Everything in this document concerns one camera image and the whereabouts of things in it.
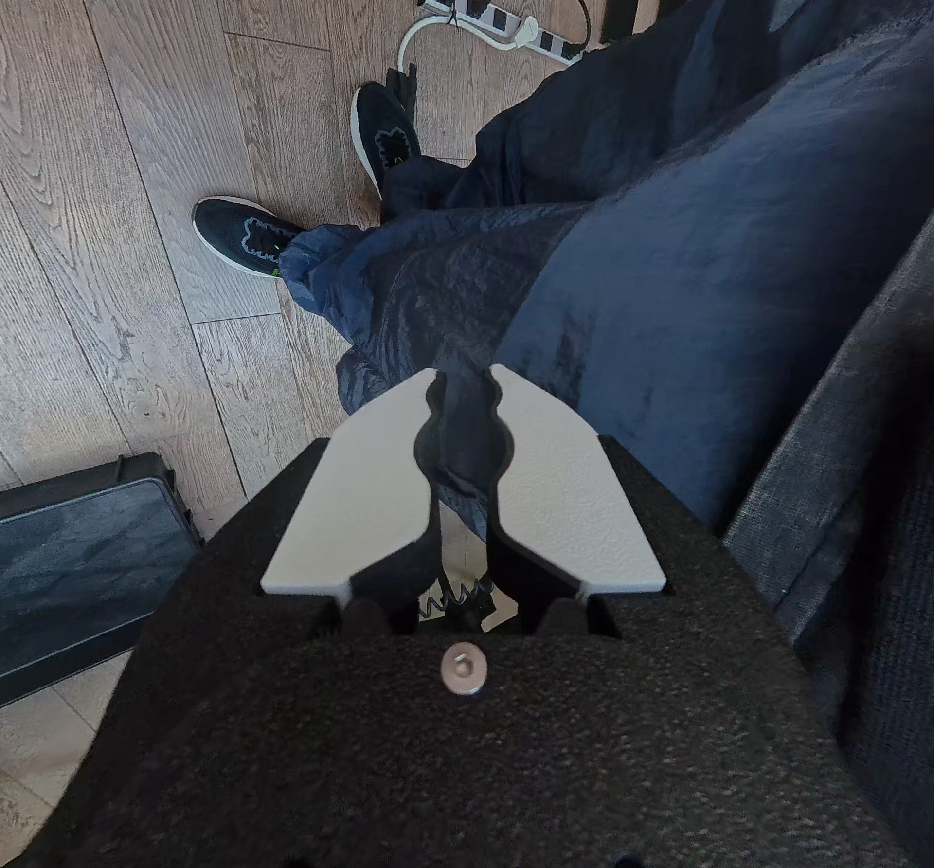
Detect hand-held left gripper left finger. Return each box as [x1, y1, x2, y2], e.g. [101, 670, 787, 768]
[260, 369, 448, 632]

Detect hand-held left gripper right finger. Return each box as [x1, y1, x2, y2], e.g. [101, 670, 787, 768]
[485, 363, 668, 632]

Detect person's navy blue trousers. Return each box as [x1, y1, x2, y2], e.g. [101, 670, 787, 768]
[279, 21, 934, 541]

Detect black hard case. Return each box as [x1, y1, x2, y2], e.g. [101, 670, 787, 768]
[0, 452, 205, 708]

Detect grey woven fabric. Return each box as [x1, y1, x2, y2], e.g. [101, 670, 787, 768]
[722, 211, 934, 862]

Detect person's left shoe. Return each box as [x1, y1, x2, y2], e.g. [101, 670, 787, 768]
[193, 197, 307, 281]

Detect person's shoe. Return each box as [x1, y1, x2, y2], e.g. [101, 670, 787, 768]
[352, 82, 424, 201]
[193, 197, 307, 281]

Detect person's right leg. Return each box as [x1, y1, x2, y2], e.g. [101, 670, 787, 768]
[379, 0, 934, 219]

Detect person's right shoe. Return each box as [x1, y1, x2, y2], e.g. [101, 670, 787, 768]
[352, 82, 424, 201]

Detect white black power strip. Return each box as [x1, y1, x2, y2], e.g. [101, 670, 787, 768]
[417, 0, 585, 66]

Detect black coiled cable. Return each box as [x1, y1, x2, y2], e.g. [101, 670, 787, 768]
[419, 569, 504, 635]

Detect white power cable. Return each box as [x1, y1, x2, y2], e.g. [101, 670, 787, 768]
[396, 14, 544, 77]

